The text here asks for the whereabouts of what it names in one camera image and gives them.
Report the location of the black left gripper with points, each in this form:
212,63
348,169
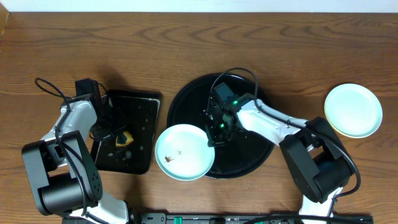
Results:
104,125

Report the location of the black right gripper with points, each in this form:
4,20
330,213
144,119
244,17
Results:
216,138

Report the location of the yellow green sponge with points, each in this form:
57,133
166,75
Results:
124,139

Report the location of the light blue plate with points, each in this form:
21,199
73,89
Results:
353,110
182,152

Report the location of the yellow plate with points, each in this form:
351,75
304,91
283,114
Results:
329,124

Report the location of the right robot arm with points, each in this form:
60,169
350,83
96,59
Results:
318,163

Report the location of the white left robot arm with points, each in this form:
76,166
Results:
61,171

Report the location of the black rectangular tray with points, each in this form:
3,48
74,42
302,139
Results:
141,110

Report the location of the black round tray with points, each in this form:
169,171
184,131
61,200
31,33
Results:
242,155

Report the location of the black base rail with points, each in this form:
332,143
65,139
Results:
277,218

